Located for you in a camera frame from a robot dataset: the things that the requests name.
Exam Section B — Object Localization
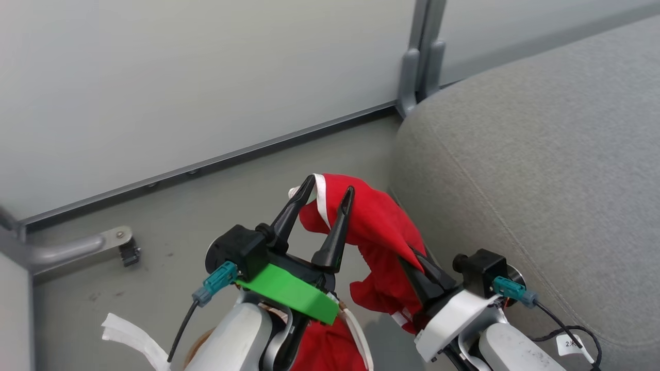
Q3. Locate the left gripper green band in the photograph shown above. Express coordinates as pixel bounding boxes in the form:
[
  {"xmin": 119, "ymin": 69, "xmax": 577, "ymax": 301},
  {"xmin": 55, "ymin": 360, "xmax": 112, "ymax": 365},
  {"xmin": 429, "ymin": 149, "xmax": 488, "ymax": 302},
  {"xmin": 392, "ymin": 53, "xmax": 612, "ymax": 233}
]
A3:
[{"xmin": 236, "ymin": 174, "xmax": 355, "ymax": 326}]

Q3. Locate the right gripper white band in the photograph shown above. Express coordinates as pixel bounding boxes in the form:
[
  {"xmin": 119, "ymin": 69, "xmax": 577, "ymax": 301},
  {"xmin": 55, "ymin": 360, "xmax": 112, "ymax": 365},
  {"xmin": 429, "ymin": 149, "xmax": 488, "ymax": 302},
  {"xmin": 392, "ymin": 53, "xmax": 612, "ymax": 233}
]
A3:
[{"xmin": 398, "ymin": 247, "xmax": 502, "ymax": 363}]

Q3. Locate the red garment white trim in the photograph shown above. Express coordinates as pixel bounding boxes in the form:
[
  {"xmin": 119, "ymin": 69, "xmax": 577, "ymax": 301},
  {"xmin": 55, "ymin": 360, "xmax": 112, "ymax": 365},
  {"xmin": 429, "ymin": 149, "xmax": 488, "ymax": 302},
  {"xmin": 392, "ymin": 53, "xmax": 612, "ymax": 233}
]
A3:
[{"xmin": 288, "ymin": 173, "xmax": 430, "ymax": 371}]

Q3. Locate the brown woven laundry basket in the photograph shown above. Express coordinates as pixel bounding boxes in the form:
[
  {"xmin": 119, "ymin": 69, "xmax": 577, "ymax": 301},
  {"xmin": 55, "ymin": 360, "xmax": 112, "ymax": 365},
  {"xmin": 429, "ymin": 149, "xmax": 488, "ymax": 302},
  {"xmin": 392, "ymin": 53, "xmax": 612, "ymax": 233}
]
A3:
[{"xmin": 183, "ymin": 327, "xmax": 217, "ymax": 371}]

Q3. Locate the grey fabric sofa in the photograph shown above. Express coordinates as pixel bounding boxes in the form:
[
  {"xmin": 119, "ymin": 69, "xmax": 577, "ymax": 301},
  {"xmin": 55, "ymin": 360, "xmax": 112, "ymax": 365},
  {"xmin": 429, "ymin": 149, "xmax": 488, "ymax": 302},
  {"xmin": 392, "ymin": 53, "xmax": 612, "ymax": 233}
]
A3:
[{"xmin": 389, "ymin": 14, "xmax": 660, "ymax": 371}]

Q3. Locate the black caster wheel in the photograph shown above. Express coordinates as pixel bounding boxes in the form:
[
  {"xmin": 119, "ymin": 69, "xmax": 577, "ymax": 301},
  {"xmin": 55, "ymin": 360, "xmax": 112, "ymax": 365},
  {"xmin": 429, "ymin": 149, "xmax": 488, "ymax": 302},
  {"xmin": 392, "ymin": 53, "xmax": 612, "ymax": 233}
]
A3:
[{"xmin": 119, "ymin": 238, "xmax": 141, "ymax": 267}]

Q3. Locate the white fabric strip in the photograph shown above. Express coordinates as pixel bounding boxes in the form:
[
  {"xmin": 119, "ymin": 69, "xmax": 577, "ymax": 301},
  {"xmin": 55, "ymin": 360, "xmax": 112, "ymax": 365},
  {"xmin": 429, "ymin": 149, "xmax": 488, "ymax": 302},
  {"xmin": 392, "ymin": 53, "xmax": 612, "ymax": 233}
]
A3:
[{"xmin": 101, "ymin": 312, "xmax": 172, "ymax": 371}]

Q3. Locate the grey metal partition foot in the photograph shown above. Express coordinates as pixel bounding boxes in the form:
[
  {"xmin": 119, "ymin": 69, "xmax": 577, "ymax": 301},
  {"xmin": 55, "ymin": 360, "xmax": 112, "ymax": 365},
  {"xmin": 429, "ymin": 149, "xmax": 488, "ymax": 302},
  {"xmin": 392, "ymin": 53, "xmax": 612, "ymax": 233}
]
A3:
[{"xmin": 0, "ymin": 206, "xmax": 134, "ymax": 275}]

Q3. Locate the right cable teal connector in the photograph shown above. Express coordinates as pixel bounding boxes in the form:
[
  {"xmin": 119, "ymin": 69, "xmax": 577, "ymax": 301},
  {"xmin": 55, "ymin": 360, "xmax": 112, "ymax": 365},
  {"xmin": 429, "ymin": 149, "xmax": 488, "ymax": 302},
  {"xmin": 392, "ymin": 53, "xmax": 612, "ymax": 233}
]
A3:
[{"xmin": 491, "ymin": 276, "xmax": 603, "ymax": 371}]

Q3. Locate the cable teal connector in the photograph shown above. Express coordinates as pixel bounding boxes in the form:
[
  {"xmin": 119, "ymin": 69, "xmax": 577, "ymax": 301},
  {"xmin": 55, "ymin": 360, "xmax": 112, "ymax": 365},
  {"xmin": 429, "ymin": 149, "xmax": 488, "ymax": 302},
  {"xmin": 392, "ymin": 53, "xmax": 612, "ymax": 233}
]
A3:
[
  {"xmin": 167, "ymin": 261, "xmax": 239, "ymax": 363},
  {"xmin": 491, "ymin": 276, "xmax": 603, "ymax": 371}
]

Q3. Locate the left cable teal connector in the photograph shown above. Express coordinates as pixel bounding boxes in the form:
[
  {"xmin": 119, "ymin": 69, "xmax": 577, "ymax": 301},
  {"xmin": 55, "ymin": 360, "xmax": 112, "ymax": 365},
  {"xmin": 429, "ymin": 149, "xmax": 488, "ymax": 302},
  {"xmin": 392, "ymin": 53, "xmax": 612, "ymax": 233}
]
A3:
[{"xmin": 167, "ymin": 261, "xmax": 239, "ymax": 363}]

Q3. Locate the white cable label tag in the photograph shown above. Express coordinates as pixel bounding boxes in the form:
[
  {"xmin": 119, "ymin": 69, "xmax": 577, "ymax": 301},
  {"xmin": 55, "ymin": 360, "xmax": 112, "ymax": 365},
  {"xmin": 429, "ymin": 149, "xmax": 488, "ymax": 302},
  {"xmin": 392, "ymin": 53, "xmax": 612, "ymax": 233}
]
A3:
[{"xmin": 555, "ymin": 333, "xmax": 584, "ymax": 358}]

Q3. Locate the grey partition post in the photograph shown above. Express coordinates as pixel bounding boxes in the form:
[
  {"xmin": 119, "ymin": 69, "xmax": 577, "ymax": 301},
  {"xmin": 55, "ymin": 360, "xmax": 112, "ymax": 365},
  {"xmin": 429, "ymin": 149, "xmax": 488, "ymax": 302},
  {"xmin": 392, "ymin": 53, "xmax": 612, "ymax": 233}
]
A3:
[{"xmin": 395, "ymin": 0, "xmax": 447, "ymax": 119}]

